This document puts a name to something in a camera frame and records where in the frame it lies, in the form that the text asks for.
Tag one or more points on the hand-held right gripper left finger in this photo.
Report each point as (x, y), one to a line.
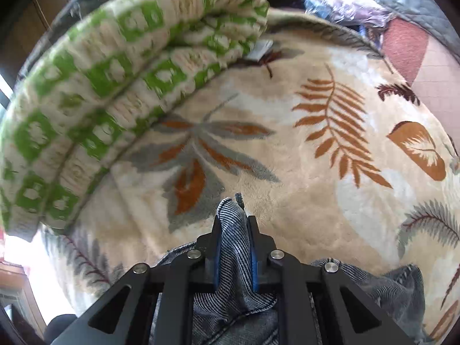
(216, 258)

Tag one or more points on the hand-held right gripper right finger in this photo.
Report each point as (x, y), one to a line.
(254, 266)

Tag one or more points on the grey-blue denim pants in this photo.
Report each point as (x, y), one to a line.
(233, 244)

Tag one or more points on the beige leaf-print blanket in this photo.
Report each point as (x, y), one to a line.
(287, 158)

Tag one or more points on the white fabric tag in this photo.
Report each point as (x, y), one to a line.
(260, 50)

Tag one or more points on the green and cream checked quilt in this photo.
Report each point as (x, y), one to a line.
(107, 72)

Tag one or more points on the pink pillow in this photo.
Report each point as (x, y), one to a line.
(431, 68)

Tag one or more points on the brown wooden wardrobe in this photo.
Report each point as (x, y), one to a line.
(46, 7)

